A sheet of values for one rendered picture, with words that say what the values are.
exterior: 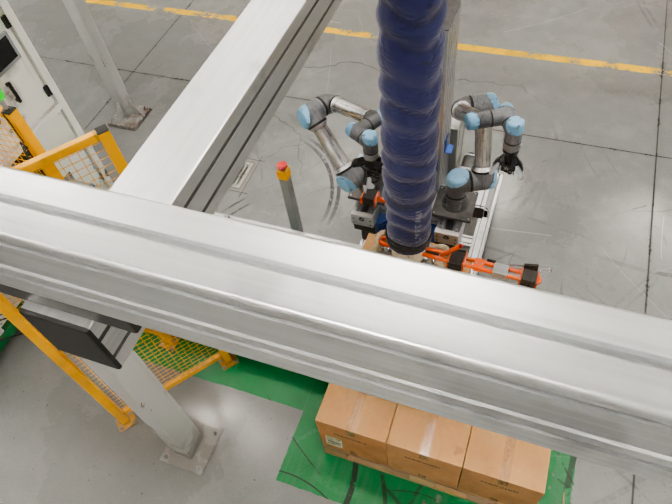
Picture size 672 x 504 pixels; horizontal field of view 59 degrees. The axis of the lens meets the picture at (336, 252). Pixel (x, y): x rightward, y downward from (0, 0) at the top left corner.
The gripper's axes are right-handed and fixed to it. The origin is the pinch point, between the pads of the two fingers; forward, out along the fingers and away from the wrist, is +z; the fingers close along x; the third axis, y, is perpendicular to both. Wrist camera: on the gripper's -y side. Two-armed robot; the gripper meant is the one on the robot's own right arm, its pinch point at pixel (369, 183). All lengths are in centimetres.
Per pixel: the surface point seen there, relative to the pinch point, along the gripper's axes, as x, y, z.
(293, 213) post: 18, -64, 69
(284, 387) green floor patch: -76, -38, 130
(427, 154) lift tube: -33, 40, -63
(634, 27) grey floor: 378, 132, 129
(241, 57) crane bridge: -130, 34, -175
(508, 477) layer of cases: -100, 105, 75
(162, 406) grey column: -131, -73, 61
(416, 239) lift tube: -34, 36, -8
